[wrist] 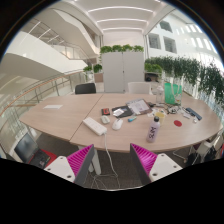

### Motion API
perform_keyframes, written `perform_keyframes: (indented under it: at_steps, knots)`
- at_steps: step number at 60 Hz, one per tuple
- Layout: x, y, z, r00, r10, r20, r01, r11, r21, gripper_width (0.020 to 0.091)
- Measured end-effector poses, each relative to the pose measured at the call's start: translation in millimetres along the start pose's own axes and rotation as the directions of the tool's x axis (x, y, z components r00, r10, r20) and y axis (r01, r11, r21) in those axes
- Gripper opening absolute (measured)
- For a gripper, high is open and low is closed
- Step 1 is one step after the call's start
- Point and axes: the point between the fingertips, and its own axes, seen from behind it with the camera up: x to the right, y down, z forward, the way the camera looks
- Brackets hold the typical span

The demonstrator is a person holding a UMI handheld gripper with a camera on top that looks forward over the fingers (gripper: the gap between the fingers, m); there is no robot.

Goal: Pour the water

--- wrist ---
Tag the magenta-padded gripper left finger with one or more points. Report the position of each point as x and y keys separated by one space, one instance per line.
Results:
x=61 y=166

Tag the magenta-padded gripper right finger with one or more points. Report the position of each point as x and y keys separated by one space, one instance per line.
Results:
x=163 y=166

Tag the purple drink bottle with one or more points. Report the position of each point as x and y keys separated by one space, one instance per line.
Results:
x=153 y=131

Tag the clear water bottle, white lid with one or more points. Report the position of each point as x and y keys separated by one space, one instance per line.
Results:
x=160 y=95

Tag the black laptop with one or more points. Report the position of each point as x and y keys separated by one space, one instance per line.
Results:
x=26 y=148

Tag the flat round red coaster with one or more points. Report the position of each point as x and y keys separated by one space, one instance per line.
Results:
x=178 y=123

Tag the small blue-green marker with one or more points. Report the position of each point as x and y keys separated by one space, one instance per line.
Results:
x=132 y=119

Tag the white paper sheet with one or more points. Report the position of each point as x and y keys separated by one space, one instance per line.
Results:
x=53 y=107

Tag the dark blue keyboard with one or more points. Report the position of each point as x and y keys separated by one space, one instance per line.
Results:
x=194 y=113

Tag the small white oval device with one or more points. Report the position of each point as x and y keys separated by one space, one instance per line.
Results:
x=105 y=119

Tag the black notebook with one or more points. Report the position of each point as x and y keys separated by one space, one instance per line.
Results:
x=126 y=111

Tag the small red and black box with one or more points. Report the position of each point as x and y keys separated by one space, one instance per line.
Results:
x=105 y=111

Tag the green tote bag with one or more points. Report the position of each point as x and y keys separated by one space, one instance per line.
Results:
x=170 y=94

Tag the white chair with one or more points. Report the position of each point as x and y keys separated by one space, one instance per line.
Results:
x=139 y=88

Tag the black chair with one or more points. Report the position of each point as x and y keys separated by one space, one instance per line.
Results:
x=85 y=88

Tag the row of green hedge plants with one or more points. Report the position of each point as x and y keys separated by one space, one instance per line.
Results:
x=186 y=70

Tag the white cabinet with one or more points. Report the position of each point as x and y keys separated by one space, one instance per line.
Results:
x=121 y=73

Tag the potted green plants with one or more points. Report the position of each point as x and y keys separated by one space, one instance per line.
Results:
x=97 y=68

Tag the green plants atop cabinet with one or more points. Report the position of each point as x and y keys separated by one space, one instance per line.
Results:
x=121 y=48

